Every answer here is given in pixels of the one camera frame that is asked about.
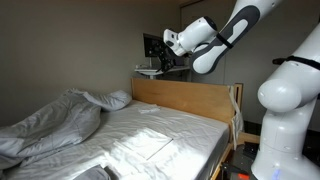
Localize crumpled pale grey duvet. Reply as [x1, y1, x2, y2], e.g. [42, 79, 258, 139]
[0, 87, 133, 171]

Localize mattress with white sheet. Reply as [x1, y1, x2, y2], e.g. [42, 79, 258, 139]
[2, 99, 232, 180]

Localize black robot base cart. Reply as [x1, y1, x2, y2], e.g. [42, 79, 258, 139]
[219, 141, 262, 180]

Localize white desk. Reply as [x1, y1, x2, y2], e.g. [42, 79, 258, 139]
[134, 64, 192, 80]

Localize white hanging strap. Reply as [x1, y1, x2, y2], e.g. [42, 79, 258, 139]
[227, 84, 246, 150]

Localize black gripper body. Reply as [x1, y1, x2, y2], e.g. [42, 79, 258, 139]
[156, 53, 178, 73]

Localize wooden bed headboard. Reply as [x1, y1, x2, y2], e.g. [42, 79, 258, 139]
[130, 77, 262, 180]

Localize red emergency stop button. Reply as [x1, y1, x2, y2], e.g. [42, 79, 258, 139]
[236, 172, 251, 180]

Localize black computer monitor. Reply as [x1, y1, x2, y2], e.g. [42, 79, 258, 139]
[142, 32, 168, 59]

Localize small folded white towel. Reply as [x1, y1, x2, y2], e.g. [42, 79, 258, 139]
[137, 103, 162, 115]

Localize folded grey towel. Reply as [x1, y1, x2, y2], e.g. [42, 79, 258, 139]
[72, 164, 112, 180]

